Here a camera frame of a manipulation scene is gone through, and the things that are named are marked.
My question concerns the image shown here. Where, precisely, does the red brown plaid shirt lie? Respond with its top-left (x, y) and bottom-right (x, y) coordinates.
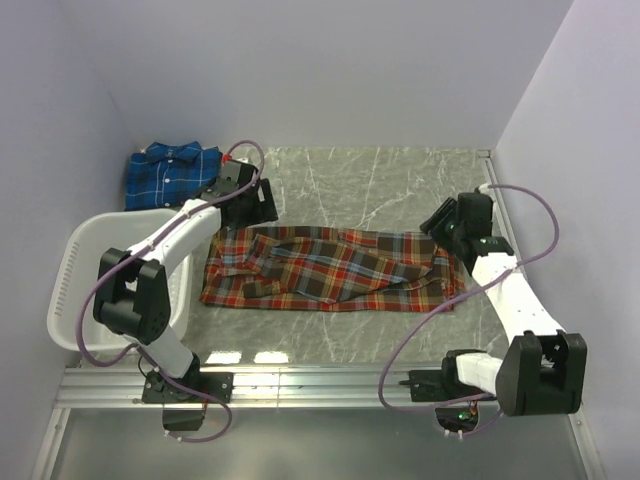
top-left (200, 226), bottom-right (465, 313)

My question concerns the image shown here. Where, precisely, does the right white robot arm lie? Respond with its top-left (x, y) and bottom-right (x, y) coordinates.
top-left (421, 187), bottom-right (587, 416)

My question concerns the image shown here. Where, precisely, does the folded blue plaid shirt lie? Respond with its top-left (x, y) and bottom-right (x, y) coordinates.
top-left (125, 141), bottom-right (223, 211)

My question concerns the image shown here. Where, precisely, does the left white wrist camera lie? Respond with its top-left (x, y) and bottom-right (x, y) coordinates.
top-left (221, 154), bottom-right (251, 168)

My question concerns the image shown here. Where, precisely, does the aluminium side rail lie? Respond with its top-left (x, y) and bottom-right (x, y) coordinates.
top-left (477, 148), bottom-right (556, 361)

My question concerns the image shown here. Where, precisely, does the white plastic laundry basket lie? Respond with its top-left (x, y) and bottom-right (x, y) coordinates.
top-left (47, 209), bottom-right (193, 353)

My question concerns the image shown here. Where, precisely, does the aluminium mounting rail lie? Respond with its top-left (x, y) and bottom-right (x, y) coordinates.
top-left (54, 363), bottom-right (584, 409)

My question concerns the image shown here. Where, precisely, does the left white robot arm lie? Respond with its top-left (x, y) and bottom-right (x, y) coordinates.
top-left (86, 157), bottom-right (278, 403)

